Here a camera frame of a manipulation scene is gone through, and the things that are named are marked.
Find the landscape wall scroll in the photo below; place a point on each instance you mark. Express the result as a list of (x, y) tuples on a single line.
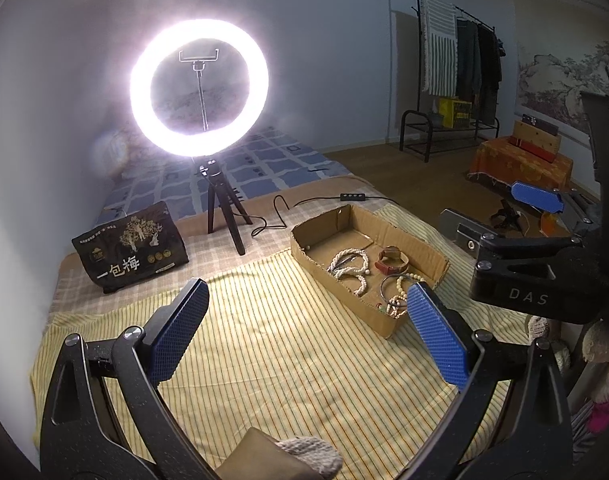
[(549, 75)]

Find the beige plush toy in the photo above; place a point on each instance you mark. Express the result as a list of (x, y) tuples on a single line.
[(604, 355)]

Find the blue patterned blanket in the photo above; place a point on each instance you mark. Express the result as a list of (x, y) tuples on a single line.
[(284, 160)]

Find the black hanging garment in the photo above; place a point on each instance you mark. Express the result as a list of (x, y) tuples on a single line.
[(489, 70)]

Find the black snack bag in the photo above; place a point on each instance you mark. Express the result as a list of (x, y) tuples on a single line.
[(129, 255)]

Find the yellow box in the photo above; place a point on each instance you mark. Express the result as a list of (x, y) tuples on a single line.
[(454, 112)]

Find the dark green hanging garment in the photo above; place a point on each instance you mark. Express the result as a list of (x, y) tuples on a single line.
[(468, 60)]

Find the black plastic stand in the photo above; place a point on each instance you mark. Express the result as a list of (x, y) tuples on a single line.
[(507, 215)]

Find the black clothes rack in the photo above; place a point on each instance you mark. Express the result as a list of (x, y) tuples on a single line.
[(415, 35)]

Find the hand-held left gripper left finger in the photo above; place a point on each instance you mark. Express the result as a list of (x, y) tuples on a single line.
[(179, 330)]

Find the striped hanging towel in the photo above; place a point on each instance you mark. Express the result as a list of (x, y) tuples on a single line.
[(437, 50)]

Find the phone clamp holder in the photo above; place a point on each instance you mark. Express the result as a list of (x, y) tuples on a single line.
[(199, 57)]

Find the black tripod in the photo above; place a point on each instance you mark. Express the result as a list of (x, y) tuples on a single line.
[(215, 185)]

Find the pink cloth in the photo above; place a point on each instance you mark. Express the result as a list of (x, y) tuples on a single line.
[(607, 417)]

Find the orange cloth covered stand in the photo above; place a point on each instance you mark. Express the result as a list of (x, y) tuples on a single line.
[(509, 162)]

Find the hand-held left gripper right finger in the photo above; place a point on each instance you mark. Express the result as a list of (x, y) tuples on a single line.
[(437, 335)]

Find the dark metal bangle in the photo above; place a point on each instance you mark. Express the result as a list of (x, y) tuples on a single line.
[(383, 287)]

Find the orange plastic piece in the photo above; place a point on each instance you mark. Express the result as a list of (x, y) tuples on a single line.
[(548, 225)]

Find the cardboard box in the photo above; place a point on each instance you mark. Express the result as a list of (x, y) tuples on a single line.
[(344, 300)]

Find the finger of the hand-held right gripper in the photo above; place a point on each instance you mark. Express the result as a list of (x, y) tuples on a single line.
[(524, 249), (537, 195)]

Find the striped yellow cloth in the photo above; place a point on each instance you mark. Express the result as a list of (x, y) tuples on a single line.
[(284, 360)]

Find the beige checked bedsheet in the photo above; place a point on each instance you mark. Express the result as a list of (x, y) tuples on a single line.
[(204, 260)]

